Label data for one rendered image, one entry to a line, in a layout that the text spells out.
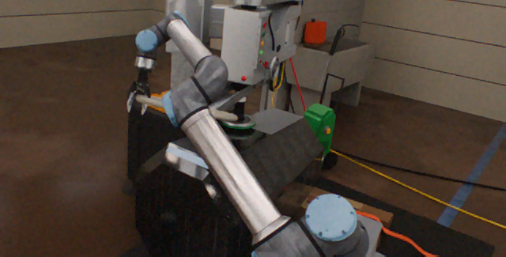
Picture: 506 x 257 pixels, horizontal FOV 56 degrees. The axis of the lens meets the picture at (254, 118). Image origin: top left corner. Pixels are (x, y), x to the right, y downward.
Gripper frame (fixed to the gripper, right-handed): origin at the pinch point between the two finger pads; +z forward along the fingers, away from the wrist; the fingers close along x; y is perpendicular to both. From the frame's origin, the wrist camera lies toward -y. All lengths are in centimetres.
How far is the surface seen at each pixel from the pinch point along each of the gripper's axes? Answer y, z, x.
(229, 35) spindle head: -42, -49, 40
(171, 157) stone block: -28.2, 23.1, 21.6
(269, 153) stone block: -40, 12, 77
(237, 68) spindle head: -44, -32, 49
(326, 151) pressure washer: -192, 16, 169
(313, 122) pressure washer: -185, -8, 148
